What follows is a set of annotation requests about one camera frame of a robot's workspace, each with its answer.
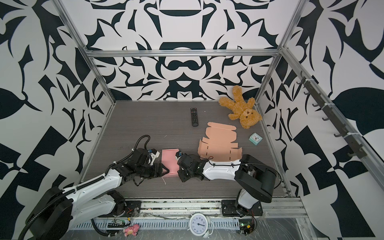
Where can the small pink toy figure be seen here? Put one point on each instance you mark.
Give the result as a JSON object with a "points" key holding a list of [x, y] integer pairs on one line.
{"points": [[132, 230]]}

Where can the black tv remote control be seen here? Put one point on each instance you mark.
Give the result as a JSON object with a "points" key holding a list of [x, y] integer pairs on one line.
{"points": [[194, 117]]}

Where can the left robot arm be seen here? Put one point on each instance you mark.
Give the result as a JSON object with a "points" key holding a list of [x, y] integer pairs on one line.
{"points": [[59, 210]]}

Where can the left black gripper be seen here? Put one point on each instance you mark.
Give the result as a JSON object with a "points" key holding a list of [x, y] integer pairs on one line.
{"points": [[159, 170]]}

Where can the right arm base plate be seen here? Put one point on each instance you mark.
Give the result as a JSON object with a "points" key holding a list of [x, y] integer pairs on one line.
{"points": [[231, 208]]}

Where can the peach paper box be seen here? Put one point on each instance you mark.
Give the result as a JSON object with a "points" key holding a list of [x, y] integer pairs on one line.
{"points": [[220, 143]]}

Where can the green circuit board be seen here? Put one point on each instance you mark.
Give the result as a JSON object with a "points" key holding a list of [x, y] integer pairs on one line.
{"points": [[119, 224]]}

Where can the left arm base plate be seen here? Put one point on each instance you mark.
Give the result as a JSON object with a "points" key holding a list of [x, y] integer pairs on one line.
{"points": [[128, 209]]}

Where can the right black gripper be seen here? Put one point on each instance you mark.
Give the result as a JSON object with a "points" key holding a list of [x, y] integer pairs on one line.
{"points": [[180, 174]]}

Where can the pink paper box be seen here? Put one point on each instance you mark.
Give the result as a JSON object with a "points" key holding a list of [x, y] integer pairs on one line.
{"points": [[169, 160]]}

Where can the white round table clock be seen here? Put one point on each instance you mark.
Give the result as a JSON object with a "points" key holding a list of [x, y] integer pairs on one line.
{"points": [[201, 225]]}

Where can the black wall hook rack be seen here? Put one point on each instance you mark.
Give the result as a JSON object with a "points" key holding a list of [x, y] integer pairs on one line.
{"points": [[334, 115]]}

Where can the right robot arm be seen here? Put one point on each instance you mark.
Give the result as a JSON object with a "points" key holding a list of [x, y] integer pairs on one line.
{"points": [[256, 179]]}

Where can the black electronics module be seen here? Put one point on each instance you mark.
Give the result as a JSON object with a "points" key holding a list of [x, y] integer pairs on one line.
{"points": [[247, 226]]}

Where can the brown teddy bear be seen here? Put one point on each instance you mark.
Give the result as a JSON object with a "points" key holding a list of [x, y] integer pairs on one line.
{"points": [[241, 110]]}

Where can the small green alarm clock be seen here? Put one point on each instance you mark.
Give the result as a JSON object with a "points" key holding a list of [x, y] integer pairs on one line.
{"points": [[255, 139]]}

